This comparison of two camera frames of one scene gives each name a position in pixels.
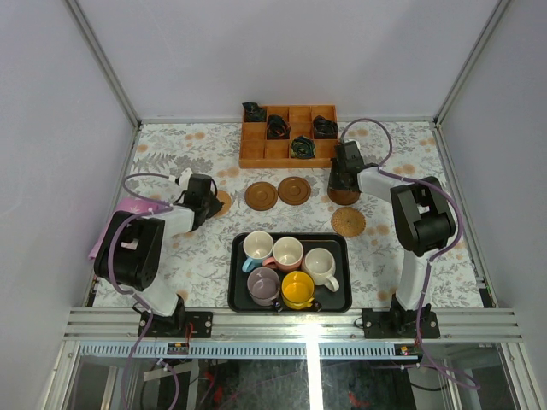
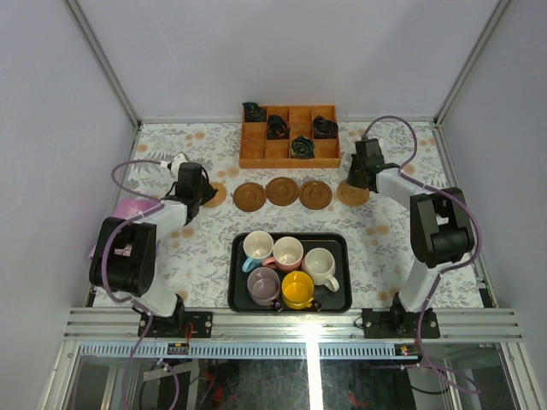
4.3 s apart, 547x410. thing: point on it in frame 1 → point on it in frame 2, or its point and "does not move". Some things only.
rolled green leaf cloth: x=302 y=148 does not move
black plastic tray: x=340 y=301 does not move
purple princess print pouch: x=132 y=205 does not move
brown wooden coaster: x=294 y=190 → x=282 y=190
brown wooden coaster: x=261 y=196 → x=249 y=196
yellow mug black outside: x=297 y=289 does not move
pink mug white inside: x=287 y=254 does not move
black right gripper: x=332 y=184 → x=351 y=179
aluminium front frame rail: x=99 y=324 does not move
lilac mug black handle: x=263 y=285 does not move
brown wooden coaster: x=344 y=197 → x=315 y=195
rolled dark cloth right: x=324 y=128 does not move
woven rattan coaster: x=348 y=221 → x=350 y=195
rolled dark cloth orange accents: x=278 y=127 does not move
